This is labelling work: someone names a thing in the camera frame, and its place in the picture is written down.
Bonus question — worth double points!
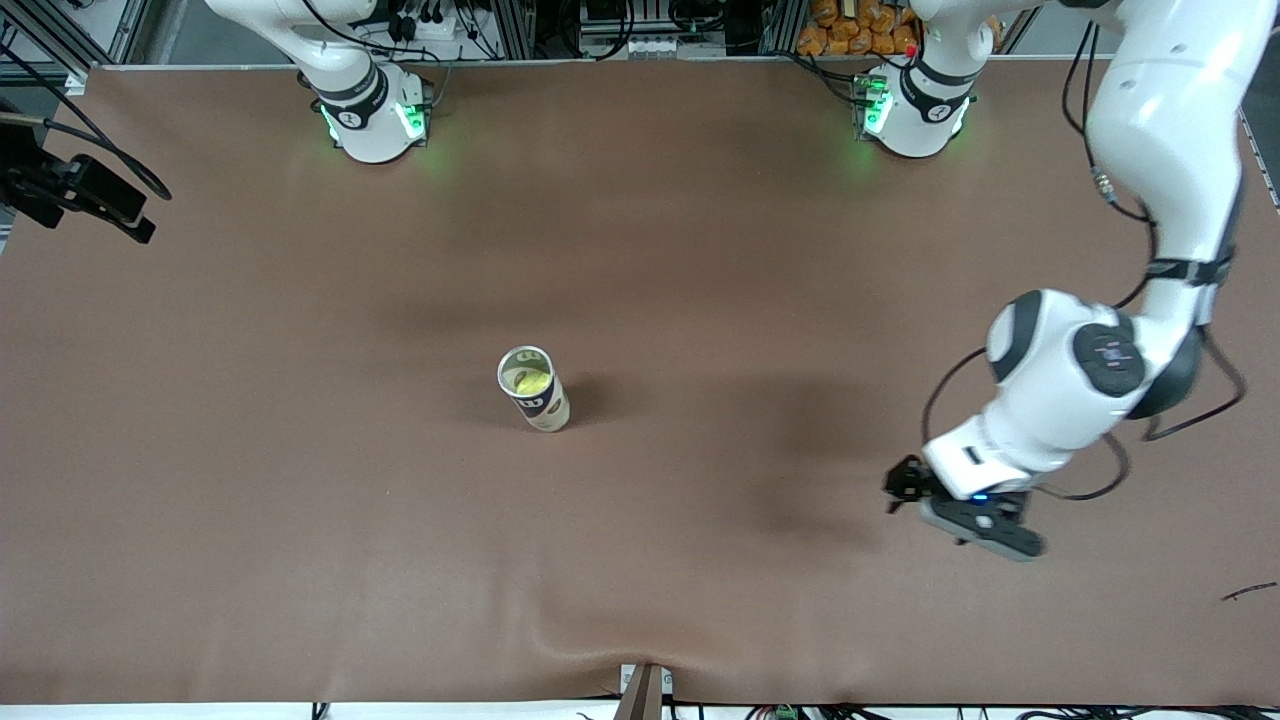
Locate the clear tennis ball can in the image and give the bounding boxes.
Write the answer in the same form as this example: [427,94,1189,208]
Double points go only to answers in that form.
[496,345,572,434]

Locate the brown table mat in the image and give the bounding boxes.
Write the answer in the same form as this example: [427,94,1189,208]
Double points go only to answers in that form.
[0,55,1280,706]

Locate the white power strip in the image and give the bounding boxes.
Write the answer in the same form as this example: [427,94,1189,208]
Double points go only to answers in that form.
[380,0,481,51]

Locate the pile of orange objects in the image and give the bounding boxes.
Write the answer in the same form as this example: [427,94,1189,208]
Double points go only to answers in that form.
[797,0,921,58]

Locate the white terminal block row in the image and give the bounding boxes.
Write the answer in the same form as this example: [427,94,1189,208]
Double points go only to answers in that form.
[622,36,709,59]

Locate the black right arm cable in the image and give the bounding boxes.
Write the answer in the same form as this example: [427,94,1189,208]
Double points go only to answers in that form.
[0,40,173,201]

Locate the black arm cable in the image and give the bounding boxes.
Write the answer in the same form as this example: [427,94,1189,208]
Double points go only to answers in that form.
[920,20,1251,501]
[0,40,173,201]

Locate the metal bracket with brown post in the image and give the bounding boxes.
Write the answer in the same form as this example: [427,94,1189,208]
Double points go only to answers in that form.
[616,662,674,720]

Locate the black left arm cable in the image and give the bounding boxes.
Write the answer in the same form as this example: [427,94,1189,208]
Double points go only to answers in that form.
[920,20,1251,501]

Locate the aluminium table edge rail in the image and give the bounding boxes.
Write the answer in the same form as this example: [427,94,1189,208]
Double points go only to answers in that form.
[85,55,1101,71]

